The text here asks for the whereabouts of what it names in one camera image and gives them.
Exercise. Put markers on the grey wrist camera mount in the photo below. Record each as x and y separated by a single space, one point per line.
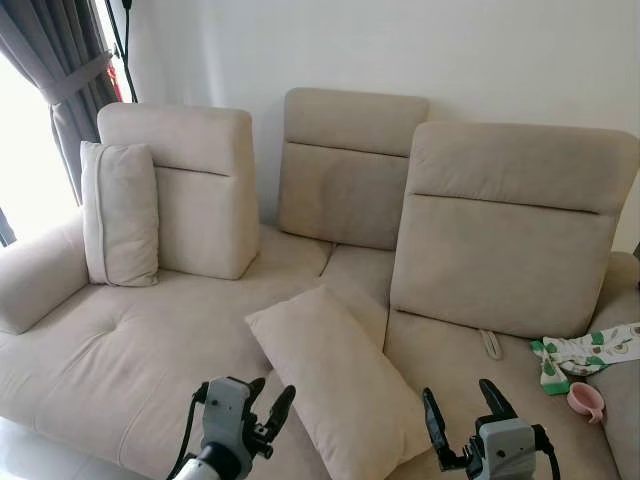
228 415
503 448

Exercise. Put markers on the black thin stand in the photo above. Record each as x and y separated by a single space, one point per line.
127 5

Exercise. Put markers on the small red ornament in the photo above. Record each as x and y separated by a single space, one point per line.
117 84

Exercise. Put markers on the small beige piped pillow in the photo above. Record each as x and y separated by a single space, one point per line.
120 215

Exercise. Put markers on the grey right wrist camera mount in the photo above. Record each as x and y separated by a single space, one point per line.
503 448

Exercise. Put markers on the white green patterned cloth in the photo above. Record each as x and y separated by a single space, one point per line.
585 350

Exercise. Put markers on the grey curtain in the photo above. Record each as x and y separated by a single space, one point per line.
50 40

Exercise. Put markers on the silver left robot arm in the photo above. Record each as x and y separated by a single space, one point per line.
205 467

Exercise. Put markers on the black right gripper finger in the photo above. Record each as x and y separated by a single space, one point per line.
497 400
432 420

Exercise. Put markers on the beige fabric sofa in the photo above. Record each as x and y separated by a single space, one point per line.
120 350

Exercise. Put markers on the grey curtain tieback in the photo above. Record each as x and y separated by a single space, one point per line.
75 80

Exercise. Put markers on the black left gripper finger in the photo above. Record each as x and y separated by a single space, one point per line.
280 410
255 395

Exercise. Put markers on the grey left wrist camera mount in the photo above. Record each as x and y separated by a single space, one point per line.
228 415

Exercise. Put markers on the small pink cup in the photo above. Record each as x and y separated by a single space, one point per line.
583 400

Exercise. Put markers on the wide beige sofa backrest cushion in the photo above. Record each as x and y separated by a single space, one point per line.
500 250

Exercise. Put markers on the large beige pillow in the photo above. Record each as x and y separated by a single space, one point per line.
340 390

